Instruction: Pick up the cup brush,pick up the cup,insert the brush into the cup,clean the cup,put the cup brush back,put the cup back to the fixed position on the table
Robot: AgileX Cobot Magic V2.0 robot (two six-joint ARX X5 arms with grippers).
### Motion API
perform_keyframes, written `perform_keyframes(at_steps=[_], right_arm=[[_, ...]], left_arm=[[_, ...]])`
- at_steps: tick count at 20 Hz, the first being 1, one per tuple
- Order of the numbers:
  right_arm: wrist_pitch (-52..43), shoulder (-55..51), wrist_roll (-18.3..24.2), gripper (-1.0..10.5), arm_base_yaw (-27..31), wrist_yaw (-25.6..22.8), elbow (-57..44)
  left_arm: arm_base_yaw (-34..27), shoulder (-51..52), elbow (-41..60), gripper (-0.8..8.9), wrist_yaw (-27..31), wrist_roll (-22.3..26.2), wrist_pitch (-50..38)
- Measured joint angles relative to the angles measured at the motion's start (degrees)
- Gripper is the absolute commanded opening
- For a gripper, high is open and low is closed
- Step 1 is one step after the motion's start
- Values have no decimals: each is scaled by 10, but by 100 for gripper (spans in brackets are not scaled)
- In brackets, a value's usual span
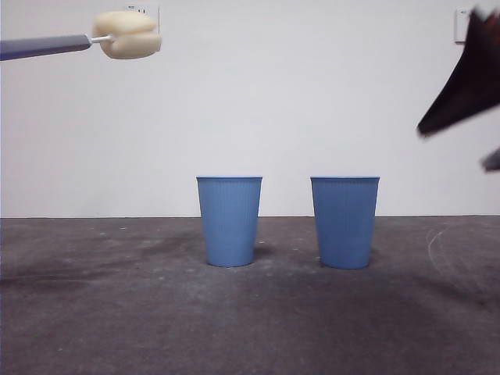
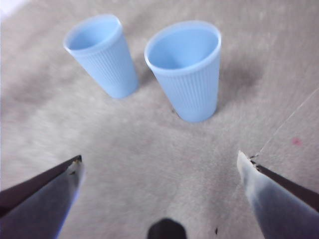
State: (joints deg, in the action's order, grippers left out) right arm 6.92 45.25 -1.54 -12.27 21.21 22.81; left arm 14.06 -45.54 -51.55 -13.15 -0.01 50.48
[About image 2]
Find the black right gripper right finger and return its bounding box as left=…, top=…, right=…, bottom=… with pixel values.
left=236, top=150, right=319, bottom=239

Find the blue ribbed plastic cup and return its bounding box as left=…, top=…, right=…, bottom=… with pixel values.
left=144, top=20, right=222, bottom=123
left=63, top=14, right=139, bottom=100

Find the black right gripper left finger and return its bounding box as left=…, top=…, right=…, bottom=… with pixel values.
left=0, top=155, right=86, bottom=239

